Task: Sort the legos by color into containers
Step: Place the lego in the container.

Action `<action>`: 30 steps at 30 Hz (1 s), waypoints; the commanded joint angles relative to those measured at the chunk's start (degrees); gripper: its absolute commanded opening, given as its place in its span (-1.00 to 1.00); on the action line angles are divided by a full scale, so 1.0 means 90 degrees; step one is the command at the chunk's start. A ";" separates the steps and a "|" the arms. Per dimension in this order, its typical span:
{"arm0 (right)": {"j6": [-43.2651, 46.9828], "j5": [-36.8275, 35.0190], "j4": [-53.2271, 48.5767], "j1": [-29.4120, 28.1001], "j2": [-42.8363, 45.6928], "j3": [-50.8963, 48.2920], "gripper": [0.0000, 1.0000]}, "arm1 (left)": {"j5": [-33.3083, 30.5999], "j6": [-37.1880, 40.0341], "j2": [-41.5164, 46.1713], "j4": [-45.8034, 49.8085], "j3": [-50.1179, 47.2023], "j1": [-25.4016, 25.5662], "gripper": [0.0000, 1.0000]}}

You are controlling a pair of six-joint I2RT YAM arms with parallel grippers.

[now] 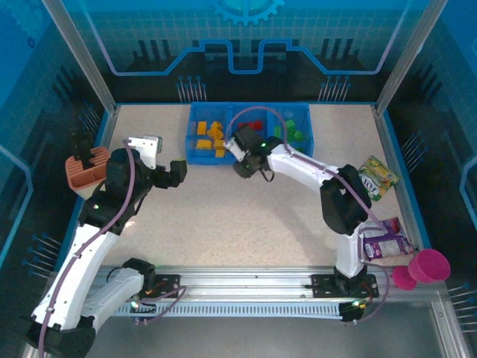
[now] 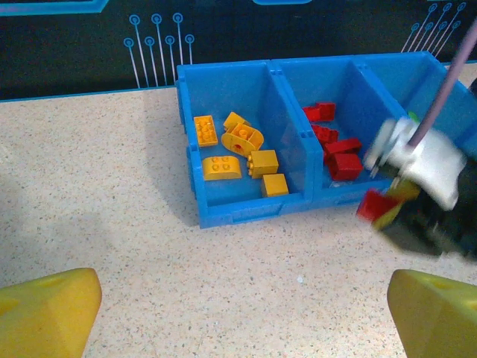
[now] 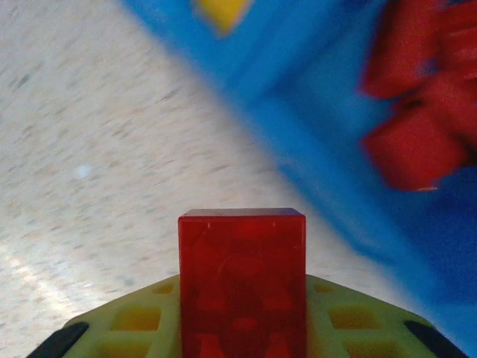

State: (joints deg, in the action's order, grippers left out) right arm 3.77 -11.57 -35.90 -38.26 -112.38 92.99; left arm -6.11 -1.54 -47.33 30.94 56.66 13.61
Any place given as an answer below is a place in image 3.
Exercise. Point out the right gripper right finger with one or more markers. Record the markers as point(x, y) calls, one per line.
point(354, 328)

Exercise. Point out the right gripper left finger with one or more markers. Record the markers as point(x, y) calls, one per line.
point(141, 328)

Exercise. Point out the red lego brick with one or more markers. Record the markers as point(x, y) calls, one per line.
point(413, 156)
point(417, 48)
point(242, 279)

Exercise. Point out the yellow lego brick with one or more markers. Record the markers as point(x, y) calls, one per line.
point(223, 15)

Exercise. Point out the blue three-compartment bin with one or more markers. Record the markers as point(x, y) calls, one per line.
point(298, 93)

